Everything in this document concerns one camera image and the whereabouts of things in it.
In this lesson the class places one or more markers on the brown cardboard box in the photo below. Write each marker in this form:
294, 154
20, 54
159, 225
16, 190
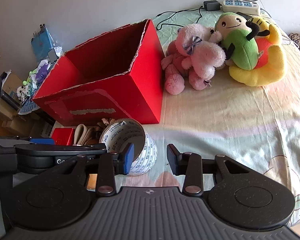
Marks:
11, 82

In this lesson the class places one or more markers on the black cylinder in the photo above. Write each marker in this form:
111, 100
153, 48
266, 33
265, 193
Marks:
8, 97

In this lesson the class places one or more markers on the green plush toy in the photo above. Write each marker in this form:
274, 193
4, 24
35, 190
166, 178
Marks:
240, 47

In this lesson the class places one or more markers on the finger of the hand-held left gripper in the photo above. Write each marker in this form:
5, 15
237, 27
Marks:
42, 141
90, 148

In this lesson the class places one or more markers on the printed packing tape roll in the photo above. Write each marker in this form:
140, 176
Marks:
150, 152

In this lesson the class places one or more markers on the white power strip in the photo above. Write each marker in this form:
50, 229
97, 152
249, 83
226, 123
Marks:
240, 5

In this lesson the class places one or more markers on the brown pine cone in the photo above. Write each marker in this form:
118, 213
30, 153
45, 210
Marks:
103, 123

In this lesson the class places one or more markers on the yellow plush toy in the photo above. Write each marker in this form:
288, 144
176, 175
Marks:
272, 67

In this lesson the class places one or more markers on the white crumpled paper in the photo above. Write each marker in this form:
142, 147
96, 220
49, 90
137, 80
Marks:
43, 62

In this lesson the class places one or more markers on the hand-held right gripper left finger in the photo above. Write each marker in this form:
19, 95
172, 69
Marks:
129, 158

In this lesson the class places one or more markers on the green toy figure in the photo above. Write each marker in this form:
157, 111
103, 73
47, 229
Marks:
30, 78

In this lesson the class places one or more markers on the red cardboard box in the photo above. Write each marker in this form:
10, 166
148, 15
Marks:
115, 97

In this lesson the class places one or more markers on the beige patterned cloth bag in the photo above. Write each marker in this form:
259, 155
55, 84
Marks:
81, 133

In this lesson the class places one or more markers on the black power adapter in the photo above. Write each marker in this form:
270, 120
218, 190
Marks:
212, 5

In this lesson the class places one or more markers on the small red gift box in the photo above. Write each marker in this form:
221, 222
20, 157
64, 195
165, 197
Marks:
63, 136

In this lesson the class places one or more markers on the dark pink plush toy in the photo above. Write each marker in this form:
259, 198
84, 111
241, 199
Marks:
173, 81

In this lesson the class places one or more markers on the pile of cardboard boxes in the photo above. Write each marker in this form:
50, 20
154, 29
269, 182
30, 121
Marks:
20, 125

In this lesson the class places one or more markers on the light pink plush toy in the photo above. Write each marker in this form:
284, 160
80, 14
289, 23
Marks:
205, 55

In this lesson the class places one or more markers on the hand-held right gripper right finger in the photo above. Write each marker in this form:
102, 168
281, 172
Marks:
173, 160

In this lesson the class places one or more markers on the blue checkered cloth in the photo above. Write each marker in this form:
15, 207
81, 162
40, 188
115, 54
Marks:
28, 107

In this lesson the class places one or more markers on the small white plush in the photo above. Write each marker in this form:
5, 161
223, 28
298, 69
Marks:
21, 91

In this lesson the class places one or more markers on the black bar-shaped device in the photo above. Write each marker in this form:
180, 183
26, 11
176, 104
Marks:
245, 15

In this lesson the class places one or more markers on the purple small box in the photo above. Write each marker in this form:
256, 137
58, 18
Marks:
43, 72

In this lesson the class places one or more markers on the blue plastic bag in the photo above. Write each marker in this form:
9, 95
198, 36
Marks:
42, 42

